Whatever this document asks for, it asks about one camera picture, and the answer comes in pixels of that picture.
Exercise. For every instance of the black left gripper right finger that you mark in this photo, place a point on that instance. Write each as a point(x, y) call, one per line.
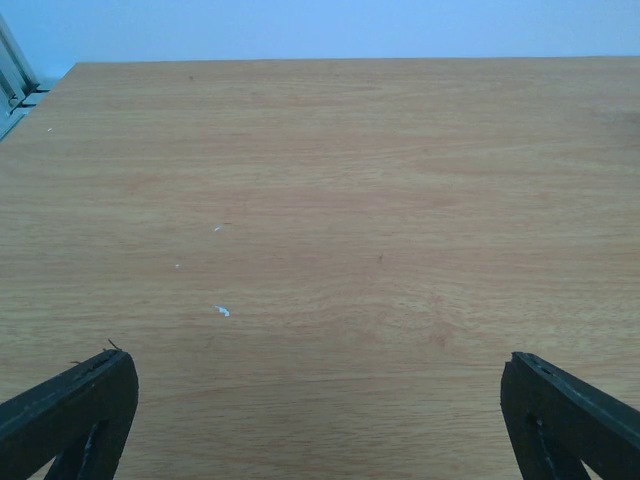
point(561, 427)

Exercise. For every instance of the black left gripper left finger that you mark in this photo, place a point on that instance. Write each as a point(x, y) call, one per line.
point(77, 422)

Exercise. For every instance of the aluminium frame post left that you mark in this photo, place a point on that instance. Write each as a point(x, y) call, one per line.
point(21, 91)

